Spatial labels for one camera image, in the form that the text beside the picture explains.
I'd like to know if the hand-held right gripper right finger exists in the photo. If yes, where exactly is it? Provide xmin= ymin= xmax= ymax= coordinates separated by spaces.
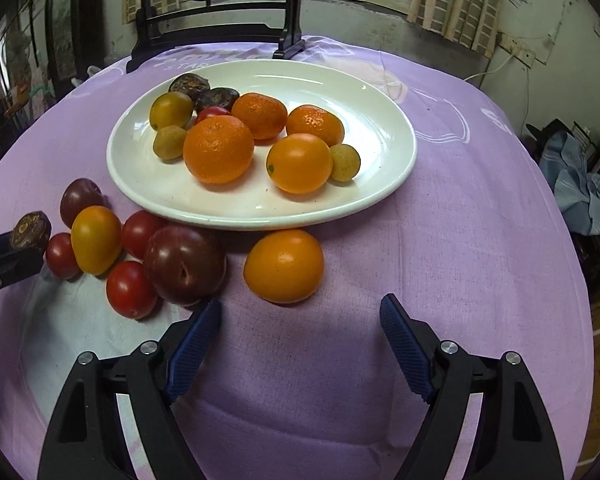
xmin=379 ymin=293 xmax=566 ymax=480

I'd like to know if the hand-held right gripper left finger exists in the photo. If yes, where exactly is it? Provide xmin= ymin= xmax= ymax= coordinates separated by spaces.
xmin=37 ymin=298 xmax=223 ymax=480

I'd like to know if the smooth orange citrus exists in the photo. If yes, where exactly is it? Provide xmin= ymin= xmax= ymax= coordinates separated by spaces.
xmin=243 ymin=229 xmax=325 ymax=305
xmin=266 ymin=133 xmax=334 ymax=195

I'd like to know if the small yellow-green fruit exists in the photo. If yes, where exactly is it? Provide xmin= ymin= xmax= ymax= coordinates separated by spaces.
xmin=328 ymin=143 xmax=362 ymax=182
xmin=152 ymin=126 xmax=188 ymax=161

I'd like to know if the yellow plum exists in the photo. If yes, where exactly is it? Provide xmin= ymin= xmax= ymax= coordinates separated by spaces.
xmin=149 ymin=91 xmax=195 ymax=131
xmin=70 ymin=205 xmax=123 ymax=276

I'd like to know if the white ceramic plate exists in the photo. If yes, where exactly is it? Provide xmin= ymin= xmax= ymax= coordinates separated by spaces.
xmin=106 ymin=59 xmax=418 ymax=232

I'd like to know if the red cherry tomato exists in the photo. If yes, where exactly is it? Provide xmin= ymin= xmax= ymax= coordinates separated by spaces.
xmin=45 ymin=232 xmax=82 ymax=281
xmin=121 ymin=210 xmax=170 ymax=261
xmin=105 ymin=260 xmax=158 ymax=320
xmin=195 ymin=106 xmax=231 ymax=125

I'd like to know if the large dark purple plum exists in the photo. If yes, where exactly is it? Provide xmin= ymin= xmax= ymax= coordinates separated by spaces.
xmin=143 ymin=225 xmax=227 ymax=307

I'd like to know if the small dark purple plum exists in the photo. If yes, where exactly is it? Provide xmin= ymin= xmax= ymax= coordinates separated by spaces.
xmin=60 ymin=178 xmax=106 ymax=229

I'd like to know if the purple printed tablecloth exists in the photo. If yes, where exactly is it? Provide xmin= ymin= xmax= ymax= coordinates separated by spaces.
xmin=0 ymin=35 xmax=596 ymax=480

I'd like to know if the white plastic bag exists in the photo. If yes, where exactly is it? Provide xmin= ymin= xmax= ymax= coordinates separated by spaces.
xmin=72 ymin=62 xmax=103 ymax=82

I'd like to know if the dark wooden cabinet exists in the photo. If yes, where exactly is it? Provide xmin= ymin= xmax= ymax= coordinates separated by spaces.
xmin=45 ymin=0 xmax=83 ymax=81

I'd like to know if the blue cloth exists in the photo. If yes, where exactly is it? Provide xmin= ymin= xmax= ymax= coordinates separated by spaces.
xmin=537 ymin=130 xmax=600 ymax=238

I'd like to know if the white cable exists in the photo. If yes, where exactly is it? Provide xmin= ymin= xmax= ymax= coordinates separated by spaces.
xmin=462 ymin=55 xmax=516 ymax=83

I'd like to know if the white wall socket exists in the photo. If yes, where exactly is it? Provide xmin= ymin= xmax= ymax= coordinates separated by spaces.
xmin=497 ymin=32 xmax=538 ymax=68

